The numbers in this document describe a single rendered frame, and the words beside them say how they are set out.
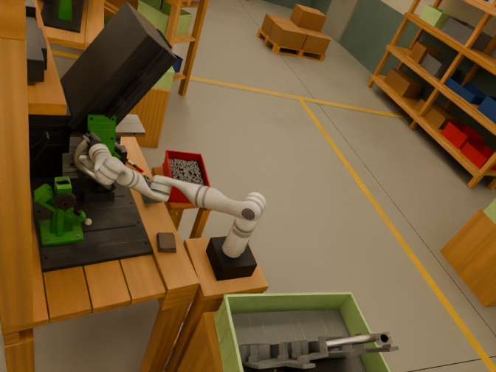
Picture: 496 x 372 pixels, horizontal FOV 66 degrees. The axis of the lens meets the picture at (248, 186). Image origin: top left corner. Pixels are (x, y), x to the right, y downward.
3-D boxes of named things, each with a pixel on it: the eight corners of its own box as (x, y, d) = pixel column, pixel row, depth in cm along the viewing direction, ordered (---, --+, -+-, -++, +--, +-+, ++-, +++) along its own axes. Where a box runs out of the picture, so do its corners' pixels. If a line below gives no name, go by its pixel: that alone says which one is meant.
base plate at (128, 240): (100, 114, 231) (100, 111, 230) (152, 254, 164) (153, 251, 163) (19, 111, 209) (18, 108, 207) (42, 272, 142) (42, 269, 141)
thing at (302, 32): (303, 44, 826) (318, 9, 783) (322, 61, 775) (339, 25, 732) (256, 35, 767) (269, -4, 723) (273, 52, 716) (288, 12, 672)
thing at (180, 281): (114, 114, 258) (116, 95, 250) (192, 302, 168) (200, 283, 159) (91, 114, 251) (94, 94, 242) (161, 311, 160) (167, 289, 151)
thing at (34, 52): (39, 59, 124) (39, 38, 120) (44, 83, 115) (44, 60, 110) (13, 57, 120) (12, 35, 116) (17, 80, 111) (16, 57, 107)
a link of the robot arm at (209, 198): (197, 211, 160) (207, 199, 167) (258, 226, 152) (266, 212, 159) (195, 193, 154) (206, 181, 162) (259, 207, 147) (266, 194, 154)
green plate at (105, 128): (110, 153, 179) (112, 109, 171) (114, 161, 174) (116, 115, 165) (83, 154, 173) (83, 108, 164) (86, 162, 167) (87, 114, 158)
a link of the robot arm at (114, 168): (106, 150, 136) (131, 162, 148) (91, 170, 136) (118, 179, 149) (116, 162, 133) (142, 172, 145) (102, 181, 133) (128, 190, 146)
